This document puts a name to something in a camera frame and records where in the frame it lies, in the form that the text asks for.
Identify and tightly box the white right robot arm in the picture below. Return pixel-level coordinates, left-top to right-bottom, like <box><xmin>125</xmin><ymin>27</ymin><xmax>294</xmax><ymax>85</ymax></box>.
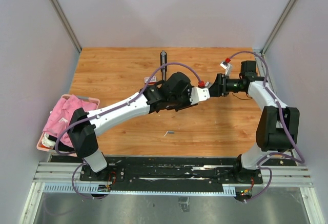
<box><xmin>209</xmin><ymin>58</ymin><xmax>300</xmax><ymax>183</ymax></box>

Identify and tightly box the red white staple box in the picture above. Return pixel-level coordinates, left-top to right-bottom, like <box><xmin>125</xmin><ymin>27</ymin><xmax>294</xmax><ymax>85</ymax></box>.
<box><xmin>144</xmin><ymin>76</ymin><xmax>157</xmax><ymax>85</ymax></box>

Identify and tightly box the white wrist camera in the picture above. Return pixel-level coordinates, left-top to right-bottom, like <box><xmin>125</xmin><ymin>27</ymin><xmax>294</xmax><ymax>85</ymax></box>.
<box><xmin>220</xmin><ymin>58</ymin><xmax>233</xmax><ymax>76</ymax></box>
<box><xmin>190</xmin><ymin>87</ymin><xmax>210</xmax><ymax>105</ymax></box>

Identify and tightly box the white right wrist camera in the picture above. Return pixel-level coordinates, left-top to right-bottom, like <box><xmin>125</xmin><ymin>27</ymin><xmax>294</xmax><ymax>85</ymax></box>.
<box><xmin>220</xmin><ymin>58</ymin><xmax>233</xmax><ymax>76</ymax></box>

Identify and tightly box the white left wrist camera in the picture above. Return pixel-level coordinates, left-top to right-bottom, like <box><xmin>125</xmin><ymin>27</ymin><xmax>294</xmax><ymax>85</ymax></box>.
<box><xmin>190</xmin><ymin>87</ymin><xmax>210</xmax><ymax>105</ymax></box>

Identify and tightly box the pink cloth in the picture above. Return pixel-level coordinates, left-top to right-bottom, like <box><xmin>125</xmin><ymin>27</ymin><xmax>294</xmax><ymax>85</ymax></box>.
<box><xmin>42</xmin><ymin>94</ymin><xmax>98</xmax><ymax>142</ymax></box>

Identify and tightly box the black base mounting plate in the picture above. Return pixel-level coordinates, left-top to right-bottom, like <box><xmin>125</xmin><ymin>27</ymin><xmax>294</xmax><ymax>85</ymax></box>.
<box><xmin>79</xmin><ymin>156</ymin><xmax>263</xmax><ymax>193</ymax></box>

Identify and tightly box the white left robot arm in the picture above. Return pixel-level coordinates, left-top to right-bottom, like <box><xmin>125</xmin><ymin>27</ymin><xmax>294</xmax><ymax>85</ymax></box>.
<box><xmin>68</xmin><ymin>72</ymin><xmax>195</xmax><ymax>181</ymax></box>

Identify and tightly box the pink plastic basket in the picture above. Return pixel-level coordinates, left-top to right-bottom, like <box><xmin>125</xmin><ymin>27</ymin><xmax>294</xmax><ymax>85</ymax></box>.
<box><xmin>36</xmin><ymin>93</ymin><xmax>100</xmax><ymax>155</ymax></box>

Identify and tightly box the black stapler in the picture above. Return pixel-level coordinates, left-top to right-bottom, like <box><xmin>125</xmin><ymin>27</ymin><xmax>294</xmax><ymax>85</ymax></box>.
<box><xmin>160</xmin><ymin>50</ymin><xmax>167</xmax><ymax>80</ymax></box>

